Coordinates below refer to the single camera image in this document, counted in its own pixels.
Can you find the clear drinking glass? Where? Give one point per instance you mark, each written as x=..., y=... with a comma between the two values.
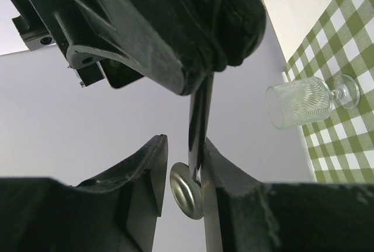
x=309, y=100

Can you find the green white checkered tablecloth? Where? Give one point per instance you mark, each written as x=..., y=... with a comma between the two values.
x=340, y=148

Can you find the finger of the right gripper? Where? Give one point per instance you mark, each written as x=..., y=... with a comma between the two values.
x=210, y=35

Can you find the black spoon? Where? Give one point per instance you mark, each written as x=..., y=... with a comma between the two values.
x=184, y=181

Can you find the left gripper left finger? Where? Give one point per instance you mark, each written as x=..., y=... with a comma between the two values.
x=116, y=210

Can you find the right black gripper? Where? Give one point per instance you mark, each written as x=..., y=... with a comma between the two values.
x=87, y=31

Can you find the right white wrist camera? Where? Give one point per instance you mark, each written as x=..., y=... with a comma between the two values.
x=117, y=74

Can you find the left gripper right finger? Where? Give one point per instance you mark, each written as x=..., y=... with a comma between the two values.
x=242, y=213

